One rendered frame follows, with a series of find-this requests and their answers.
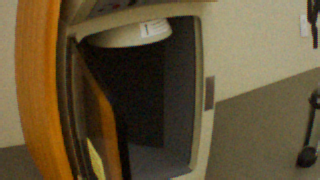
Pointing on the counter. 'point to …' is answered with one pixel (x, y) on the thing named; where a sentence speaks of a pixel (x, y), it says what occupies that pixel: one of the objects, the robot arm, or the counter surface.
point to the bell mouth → (131, 34)
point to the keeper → (209, 92)
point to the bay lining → (154, 87)
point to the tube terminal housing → (206, 65)
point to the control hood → (79, 10)
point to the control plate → (120, 5)
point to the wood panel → (39, 86)
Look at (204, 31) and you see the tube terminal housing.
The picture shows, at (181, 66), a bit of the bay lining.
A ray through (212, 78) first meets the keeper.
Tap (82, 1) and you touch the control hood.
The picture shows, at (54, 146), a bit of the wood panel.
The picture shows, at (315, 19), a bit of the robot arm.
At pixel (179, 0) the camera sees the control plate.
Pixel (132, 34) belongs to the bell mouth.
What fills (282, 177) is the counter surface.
